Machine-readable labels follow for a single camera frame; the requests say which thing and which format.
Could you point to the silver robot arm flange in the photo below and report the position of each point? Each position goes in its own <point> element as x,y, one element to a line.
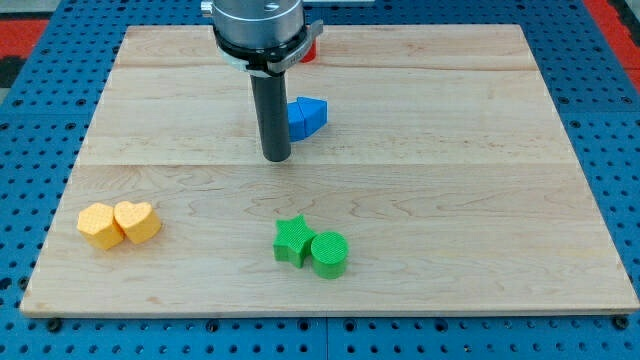
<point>263,38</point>

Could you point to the blue cube block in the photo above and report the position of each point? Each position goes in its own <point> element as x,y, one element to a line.
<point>296,122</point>

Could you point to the green star block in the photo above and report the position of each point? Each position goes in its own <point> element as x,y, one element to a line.
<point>293,240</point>

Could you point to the blue wedge block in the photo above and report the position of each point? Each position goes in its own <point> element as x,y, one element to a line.
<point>314,113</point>

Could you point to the green cylinder block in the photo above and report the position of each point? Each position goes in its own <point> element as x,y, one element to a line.
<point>329,251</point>

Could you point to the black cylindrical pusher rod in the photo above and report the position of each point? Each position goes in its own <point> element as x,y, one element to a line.
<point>270,99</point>

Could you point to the wooden board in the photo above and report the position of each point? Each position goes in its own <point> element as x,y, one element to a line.
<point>444,164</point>

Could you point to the red block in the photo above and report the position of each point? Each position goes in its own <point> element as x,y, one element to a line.
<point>310,54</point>

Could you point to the yellow heart block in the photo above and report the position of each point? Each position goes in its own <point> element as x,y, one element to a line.
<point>139,221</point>

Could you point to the yellow hexagon block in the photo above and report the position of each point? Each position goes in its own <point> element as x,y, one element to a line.
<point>97,224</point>

